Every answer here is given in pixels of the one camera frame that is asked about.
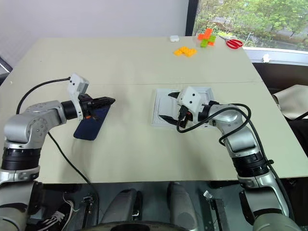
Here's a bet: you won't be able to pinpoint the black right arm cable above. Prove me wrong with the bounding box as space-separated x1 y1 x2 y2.
176 103 293 213

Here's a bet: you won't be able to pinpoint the dark blue smartphone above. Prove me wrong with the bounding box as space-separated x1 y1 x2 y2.
73 105 112 141

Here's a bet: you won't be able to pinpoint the yellow toy brick assembly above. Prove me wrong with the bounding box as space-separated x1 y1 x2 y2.
173 46 198 58

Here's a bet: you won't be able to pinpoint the green toy brick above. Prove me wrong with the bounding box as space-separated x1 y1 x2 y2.
200 35 217 49

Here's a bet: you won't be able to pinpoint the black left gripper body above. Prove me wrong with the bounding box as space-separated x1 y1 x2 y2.
78 94 100 121

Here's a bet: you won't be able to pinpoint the black and white sneaker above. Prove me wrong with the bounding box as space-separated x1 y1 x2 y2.
37 208 73 231

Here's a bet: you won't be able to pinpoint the white phone box lid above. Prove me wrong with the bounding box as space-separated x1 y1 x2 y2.
179 87 216 128

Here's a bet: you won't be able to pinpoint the black window frame post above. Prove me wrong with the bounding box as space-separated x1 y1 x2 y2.
185 0 199 37

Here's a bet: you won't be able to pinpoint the red handled scissors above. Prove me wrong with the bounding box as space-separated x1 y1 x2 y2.
218 34 244 51

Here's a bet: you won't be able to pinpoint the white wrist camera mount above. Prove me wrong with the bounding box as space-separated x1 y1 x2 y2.
177 86 205 124
67 73 90 120

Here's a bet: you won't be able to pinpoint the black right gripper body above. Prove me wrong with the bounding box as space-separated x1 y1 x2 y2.
178 105 193 128

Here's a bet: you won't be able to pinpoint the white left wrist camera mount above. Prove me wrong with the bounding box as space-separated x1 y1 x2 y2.
67 73 90 120

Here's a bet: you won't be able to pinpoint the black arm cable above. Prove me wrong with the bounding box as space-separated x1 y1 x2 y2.
176 103 293 213
16 77 101 227

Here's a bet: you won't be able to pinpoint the black striped object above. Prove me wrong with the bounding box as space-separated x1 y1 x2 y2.
0 56 13 85

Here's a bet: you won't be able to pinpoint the white window sill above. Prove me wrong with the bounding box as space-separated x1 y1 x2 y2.
242 46 308 65

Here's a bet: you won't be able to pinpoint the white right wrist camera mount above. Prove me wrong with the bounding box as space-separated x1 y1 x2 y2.
177 86 205 124

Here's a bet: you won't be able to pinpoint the beige fabric sheet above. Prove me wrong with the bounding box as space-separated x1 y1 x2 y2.
271 84 308 120

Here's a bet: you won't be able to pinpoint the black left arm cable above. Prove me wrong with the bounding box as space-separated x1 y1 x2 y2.
16 77 101 227

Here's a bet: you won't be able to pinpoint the white phone box base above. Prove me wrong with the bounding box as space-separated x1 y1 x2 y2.
151 88 183 128

